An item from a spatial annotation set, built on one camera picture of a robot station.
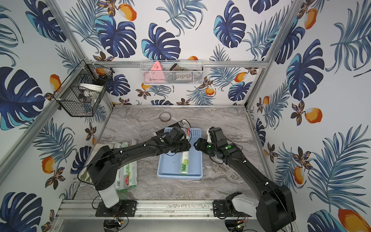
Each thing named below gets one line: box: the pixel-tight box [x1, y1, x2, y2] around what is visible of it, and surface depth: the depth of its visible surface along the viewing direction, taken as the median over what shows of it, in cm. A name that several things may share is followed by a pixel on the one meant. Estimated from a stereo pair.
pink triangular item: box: [143, 60, 166, 85], surface depth 92 cm
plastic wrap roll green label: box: [179, 150, 190, 175], surface depth 80 cm
